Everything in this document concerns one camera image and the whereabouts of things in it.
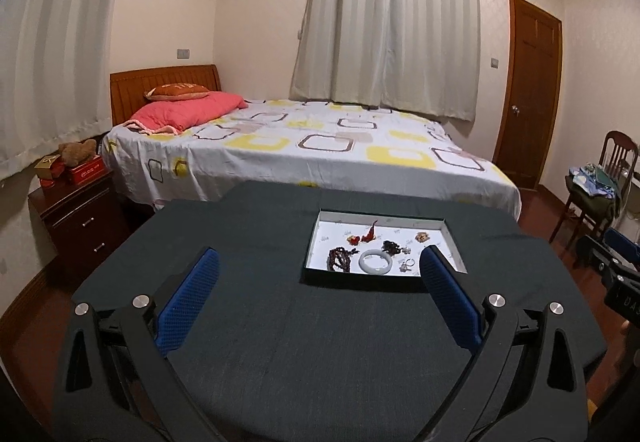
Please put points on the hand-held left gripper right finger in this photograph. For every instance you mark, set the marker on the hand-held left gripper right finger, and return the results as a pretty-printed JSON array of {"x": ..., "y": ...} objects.
[{"x": 450, "y": 292}]

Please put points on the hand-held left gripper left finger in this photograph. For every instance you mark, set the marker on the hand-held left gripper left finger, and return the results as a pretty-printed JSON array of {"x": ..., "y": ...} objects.
[{"x": 190, "y": 292}]

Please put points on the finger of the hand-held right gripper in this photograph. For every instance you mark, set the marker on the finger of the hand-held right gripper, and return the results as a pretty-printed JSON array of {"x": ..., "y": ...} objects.
[
  {"x": 622, "y": 247},
  {"x": 597, "y": 254}
]

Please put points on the white jade bangle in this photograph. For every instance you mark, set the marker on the white jade bangle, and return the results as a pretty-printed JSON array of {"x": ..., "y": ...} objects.
[{"x": 376, "y": 262}]

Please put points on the green jewelry box tray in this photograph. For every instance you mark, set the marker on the green jewelry box tray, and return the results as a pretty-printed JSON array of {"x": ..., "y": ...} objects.
[{"x": 350, "y": 282}]

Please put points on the gold and red pendant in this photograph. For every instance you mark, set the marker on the gold and red pendant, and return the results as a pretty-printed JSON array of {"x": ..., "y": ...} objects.
[{"x": 354, "y": 239}]

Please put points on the pile of clothes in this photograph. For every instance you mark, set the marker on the pile of clothes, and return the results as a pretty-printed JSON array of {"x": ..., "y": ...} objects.
[{"x": 595, "y": 184}]

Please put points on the wooden chair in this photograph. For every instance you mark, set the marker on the wooden chair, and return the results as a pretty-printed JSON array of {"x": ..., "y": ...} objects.
[{"x": 617, "y": 152}]

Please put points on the dark grey tablecloth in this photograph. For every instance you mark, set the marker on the dark grey tablecloth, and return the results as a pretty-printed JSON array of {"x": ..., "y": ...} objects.
[{"x": 300, "y": 337}]

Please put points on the dark wooden nightstand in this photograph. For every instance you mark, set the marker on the dark wooden nightstand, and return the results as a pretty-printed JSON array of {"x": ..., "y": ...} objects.
[{"x": 80, "y": 227}]

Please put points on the red box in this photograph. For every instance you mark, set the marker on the red box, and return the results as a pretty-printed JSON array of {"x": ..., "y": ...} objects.
[{"x": 86, "y": 170}]

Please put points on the wooden door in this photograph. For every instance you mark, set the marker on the wooden door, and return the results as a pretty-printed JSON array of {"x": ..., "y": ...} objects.
[{"x": 530, "y": 92}]

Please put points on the pink blanket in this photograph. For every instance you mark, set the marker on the pink blanket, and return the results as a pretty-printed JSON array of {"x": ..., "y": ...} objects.
[{"x": 187, "y": 114}]

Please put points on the brown teddy bear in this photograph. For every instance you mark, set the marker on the brown teddy bear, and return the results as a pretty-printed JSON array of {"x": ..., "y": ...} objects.
[{"x": 77, "y": 152}]

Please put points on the gold box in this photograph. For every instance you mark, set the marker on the gold box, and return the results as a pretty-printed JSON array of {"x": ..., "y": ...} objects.
[{"x": 46, "y": 165}]

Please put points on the bed with patterned sheet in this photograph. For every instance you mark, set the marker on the bed with patterned sheet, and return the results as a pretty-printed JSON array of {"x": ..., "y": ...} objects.
[{"x": 320, "y": 147}]

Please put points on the orange cushion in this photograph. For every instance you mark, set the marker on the orange cushion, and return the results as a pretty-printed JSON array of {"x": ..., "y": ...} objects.
[{"x": 175, "y": 92}]

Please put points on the wooden headboard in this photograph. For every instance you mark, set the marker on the wooden headboard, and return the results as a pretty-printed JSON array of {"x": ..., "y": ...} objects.
[{"x": 135, "y": 89}]

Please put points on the white window curtain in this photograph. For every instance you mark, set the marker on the white window curtain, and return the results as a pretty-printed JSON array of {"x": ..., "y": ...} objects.
[{"x": 385, "y": 22}]

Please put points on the white side curtain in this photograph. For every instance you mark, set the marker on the white side curtain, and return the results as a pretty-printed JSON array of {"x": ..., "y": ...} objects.
[{"x": 50, "y": 47}]

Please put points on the wall socket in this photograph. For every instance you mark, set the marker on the wall socket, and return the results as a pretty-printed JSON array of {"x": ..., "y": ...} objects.
[{"x": 183, "y": 53}]

